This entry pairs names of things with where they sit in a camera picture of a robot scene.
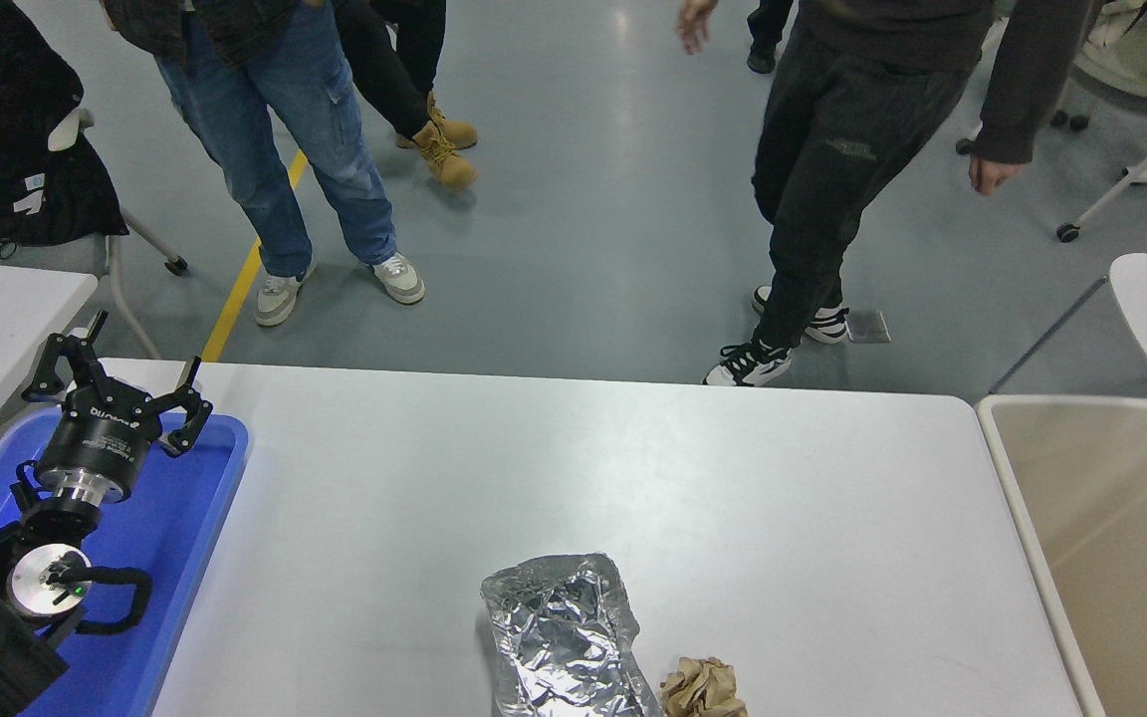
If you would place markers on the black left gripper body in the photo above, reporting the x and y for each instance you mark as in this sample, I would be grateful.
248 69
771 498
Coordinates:
96 438

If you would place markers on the silver foil tray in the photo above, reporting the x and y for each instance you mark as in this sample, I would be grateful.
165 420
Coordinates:
564 637

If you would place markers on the tan paper ball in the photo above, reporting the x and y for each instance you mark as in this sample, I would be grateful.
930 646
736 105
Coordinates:
703 692

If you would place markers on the person's hand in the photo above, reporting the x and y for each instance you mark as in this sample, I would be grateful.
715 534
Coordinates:
697 22
992 175

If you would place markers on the grey chair with white legs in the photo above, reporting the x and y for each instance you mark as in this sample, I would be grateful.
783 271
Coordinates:
46 254
965 146
1131 85

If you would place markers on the blue plastic tray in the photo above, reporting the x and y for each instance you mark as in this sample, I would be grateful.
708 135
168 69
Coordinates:
175 558

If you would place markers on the person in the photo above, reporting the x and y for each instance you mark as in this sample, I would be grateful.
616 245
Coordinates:
235 129
768 30
832 149
384 70

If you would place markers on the metal floor plate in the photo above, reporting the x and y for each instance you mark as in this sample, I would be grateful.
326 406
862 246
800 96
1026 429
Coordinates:
870 327

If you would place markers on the large pale bin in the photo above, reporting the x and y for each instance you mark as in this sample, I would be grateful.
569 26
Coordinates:
1081 597

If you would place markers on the cream jacket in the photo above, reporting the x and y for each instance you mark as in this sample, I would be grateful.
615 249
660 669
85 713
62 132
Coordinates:
1141 40

